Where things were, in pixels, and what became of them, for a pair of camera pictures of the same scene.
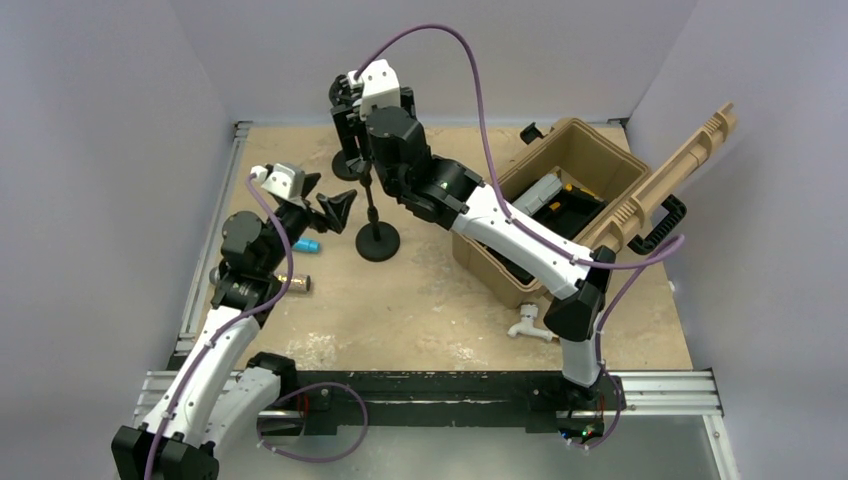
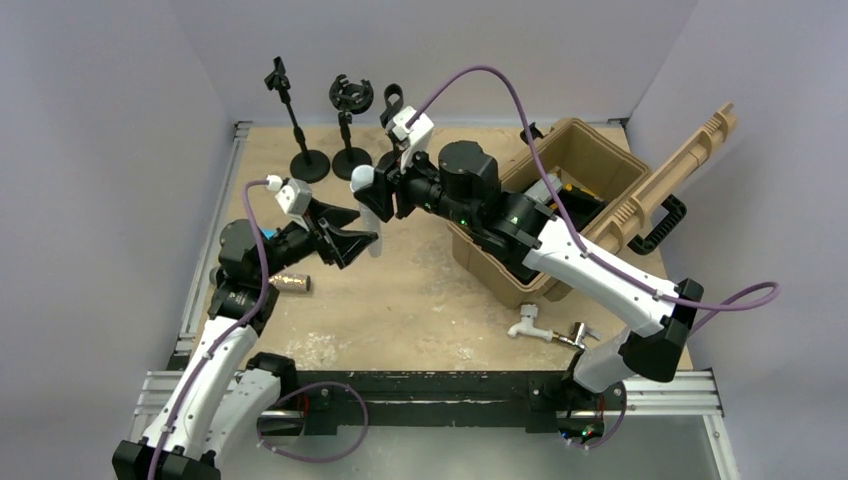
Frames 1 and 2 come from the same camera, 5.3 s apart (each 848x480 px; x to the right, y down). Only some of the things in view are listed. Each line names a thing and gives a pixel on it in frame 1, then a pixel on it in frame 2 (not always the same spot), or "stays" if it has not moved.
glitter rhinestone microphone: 299,282 stays
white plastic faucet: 526,326 stays
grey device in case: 539,193 stays
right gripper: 407,102 to 380,194
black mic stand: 377,241 to 310,166
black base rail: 543,402 stays
